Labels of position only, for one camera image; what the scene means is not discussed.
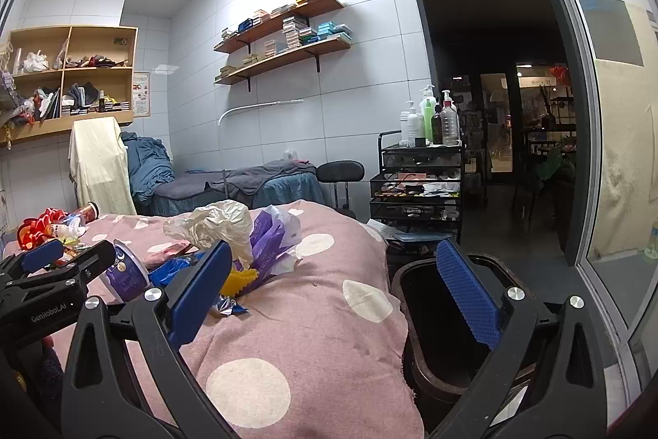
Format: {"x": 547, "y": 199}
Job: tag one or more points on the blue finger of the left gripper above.
{"x": 72, "y": 279}
{"x": 45, "y": 254}

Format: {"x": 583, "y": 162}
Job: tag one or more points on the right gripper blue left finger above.
{"x": 102, "y": 397}

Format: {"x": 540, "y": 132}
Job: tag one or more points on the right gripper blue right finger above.
{"x": 543, "y": 376}

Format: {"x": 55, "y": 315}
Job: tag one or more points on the purple white yogurt cup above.
{"x": 126, "y": 278}

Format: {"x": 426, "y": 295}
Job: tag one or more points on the white plastic bag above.
{"x": 228, "y": 221}

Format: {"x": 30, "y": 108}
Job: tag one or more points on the yellow foam fruit net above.
{"x": 238, "y": 281}

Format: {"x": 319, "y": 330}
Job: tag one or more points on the purple plastic wrapper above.
{"x": 276, "y": 233}

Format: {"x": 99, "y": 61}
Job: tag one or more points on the dark brown trash bin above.
{"x": 441, "y": 356}

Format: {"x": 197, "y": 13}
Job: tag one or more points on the red decoration pile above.
{"x": 35, "y": 231}

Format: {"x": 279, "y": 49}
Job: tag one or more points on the blue snack wrapper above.
{"x": 164, "y": 274}

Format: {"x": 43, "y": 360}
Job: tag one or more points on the cream towel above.
{"x": 98, "y": 166}

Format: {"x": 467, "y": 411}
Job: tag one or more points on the wooden cubby cabinet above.
{"x": 53, "y": 76}

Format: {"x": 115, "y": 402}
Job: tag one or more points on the massage bed with blue cover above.
{"x": 158, "y": 191}

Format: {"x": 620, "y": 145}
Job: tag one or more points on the pink polka dot blanket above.
{"x": 318, "y": 351}

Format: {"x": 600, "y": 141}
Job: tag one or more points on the green potted plant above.
{"x": 561, "y": 162}

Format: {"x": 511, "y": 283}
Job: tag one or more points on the black mesh trolley cart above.
{"x": 418, "y": 189}

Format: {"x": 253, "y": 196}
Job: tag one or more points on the black salon stool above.
{"x": 341, "y": 172}

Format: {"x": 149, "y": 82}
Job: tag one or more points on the clear pump bottle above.
{"x": 450, "y": 121}

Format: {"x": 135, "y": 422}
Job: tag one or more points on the green pump bottle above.
{"x": 427, "y": 109}

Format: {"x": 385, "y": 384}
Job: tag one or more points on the glass sliding door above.
{"x": 618, "y": 40}

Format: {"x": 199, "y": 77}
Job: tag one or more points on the lower wooden wall shelf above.
{"x": 286, "y": 58}

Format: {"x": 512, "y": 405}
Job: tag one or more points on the wooden wall shelf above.
{"x": 286, "y": 58}
{"x": 306, "y": 11}

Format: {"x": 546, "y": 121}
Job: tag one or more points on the upper wooden wall shelf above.
{"x": 306, "y": 11}

